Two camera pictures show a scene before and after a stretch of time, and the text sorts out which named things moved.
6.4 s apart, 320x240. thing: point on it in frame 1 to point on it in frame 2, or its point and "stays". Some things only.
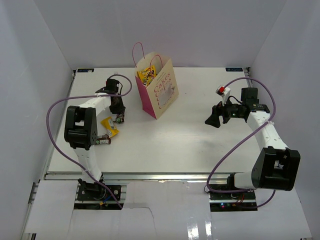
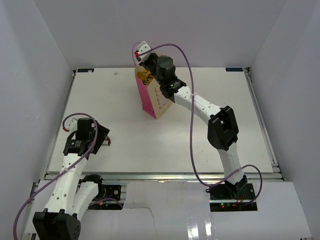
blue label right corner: x=234 y=69 stays
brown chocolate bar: x=104 y=139 stays
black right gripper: x=214 y=119 to x=145 y=63
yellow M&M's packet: x=146 y=75 stays
